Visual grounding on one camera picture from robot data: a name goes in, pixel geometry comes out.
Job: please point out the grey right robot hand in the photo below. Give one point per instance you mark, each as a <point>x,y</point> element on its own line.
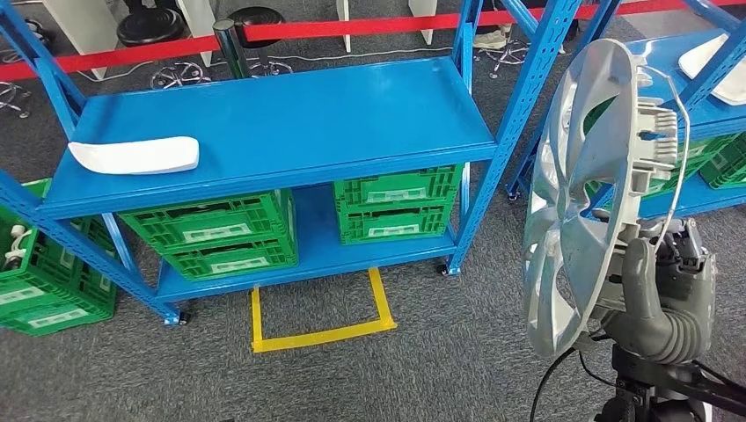
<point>638,291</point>

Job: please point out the silver wheel hubcap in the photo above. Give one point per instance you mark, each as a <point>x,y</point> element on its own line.
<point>606,145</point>

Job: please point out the blue metal shelf unit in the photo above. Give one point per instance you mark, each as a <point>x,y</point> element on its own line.
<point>661,58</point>
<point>291,116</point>

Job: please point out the white plastic cover part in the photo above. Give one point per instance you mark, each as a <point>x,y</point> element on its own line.
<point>134,156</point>
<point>699,58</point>

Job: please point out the small white plastic part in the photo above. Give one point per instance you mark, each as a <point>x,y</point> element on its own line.
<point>17,244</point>

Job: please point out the chrome stool base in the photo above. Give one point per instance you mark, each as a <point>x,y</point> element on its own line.
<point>506,55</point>
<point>9,96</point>

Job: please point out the person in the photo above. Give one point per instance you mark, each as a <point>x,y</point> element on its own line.
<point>489,39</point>

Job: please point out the yellow floor tape square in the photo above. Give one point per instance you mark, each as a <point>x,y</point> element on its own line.
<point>320,338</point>

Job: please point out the white desk side panel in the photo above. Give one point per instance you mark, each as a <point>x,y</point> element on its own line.
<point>76,29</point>
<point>198,23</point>
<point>345,43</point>
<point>424,38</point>

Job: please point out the black round stool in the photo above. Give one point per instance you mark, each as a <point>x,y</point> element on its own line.
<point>148,26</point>
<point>256,14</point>

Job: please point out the red barrier belt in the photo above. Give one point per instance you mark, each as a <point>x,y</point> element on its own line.
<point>116,58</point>

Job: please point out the black stanchion post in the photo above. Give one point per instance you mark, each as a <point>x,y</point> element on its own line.
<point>230,52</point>

